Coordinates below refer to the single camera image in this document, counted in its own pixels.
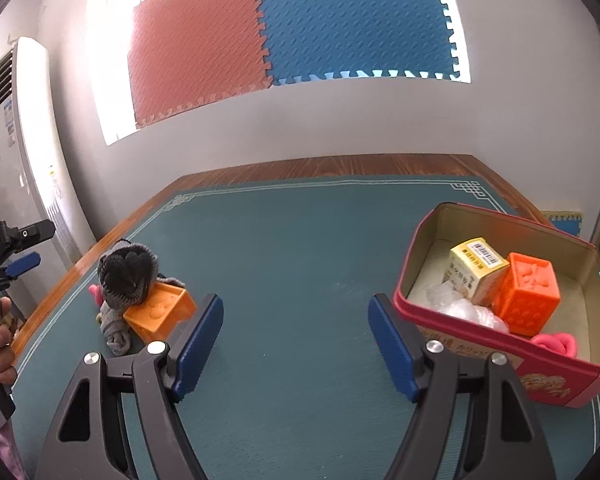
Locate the red tin container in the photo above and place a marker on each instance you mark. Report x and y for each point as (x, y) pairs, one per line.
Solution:
(540, 375)

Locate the orange cube block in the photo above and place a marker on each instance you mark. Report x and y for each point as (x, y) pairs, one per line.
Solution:
(527, 295)
(167, 310)

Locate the green desk mat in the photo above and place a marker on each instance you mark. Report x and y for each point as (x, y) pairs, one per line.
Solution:
(300, 260)

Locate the small blue foam mat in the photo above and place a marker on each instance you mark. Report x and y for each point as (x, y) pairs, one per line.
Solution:
(565, 224)

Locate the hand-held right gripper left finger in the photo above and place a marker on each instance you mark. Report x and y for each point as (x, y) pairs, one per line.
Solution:
(200, 345)

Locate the clear plastic wrap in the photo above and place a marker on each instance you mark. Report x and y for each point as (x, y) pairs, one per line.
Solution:
(460, 305)

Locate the red foam mat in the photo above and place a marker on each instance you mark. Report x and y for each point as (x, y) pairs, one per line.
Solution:
(195, 45)

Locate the yellow carton box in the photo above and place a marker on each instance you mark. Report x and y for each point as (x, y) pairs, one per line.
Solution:
(475, 265)

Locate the person's left hand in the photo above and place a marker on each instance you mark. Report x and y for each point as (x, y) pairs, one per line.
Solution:
(2, 355)

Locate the pink rubber toy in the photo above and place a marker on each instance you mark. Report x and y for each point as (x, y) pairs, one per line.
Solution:
(95, 294)
(555, 344)

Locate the grey black sock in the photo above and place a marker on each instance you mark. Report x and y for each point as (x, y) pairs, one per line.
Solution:
(125, 272)

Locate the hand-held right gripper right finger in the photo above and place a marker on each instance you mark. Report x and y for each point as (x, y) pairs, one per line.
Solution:
(395, 350)

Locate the white air conditioner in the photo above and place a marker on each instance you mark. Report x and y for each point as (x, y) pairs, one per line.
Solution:
(15, 160)

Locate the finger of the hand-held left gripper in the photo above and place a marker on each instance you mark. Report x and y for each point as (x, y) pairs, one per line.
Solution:
(24, 264)
(32, 232)

